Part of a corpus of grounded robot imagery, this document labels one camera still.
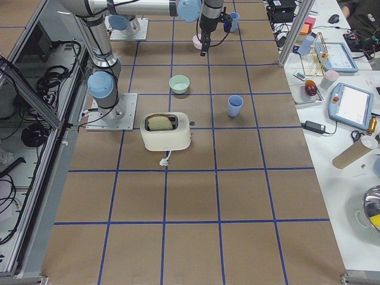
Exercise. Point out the light blue cup on rack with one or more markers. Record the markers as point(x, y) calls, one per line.
point(306, 46)

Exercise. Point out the pink bowl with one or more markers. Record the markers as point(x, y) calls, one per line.
point(196, 41)

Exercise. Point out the bread slice in toaster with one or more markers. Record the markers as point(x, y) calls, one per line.
point(157, 123)

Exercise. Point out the white toaster plug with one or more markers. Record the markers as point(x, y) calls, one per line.
point(165, 161)

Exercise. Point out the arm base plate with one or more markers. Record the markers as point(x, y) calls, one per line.
point(120, 118)
point(122, 29)

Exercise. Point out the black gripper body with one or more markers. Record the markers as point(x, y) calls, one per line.
point(206, 27)

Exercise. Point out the mint green bowl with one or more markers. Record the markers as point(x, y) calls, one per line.
point(179, 84)

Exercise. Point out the black computer mouse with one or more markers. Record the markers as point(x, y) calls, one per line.
point(334, 19)

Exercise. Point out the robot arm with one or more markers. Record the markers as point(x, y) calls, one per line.
point(208, 13)
point(103, 82)

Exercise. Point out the cardboard tube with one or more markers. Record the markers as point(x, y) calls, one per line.
point(355, 151)

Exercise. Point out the red mango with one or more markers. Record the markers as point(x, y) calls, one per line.
point(310, 88)

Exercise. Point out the small remote control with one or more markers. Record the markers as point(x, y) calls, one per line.
point(300, 75)

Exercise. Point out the aluminium frame post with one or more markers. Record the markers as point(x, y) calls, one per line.
point(302, 14)

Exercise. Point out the teach pendant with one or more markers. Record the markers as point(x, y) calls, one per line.
point(350, 105)
point(335, 56)

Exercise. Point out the teach pendant near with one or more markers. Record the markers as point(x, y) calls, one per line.
point(350, 105)

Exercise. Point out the teach pendant far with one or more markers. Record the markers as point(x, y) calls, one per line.
point(335, 56)

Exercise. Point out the black power adapter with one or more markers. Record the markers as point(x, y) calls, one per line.
point(314, 127)

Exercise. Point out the gold wire rack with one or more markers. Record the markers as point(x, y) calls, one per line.
point(314, 63)

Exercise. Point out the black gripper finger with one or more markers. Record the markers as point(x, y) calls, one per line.
point(206, 44)
point(202, 52)

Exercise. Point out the grey cup on desk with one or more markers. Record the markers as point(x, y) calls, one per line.
point(328, 79)

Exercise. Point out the cream toaster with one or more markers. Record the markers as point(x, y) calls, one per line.
point(178, 138)

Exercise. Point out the metal bowl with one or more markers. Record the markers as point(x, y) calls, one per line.
point(368, 215)

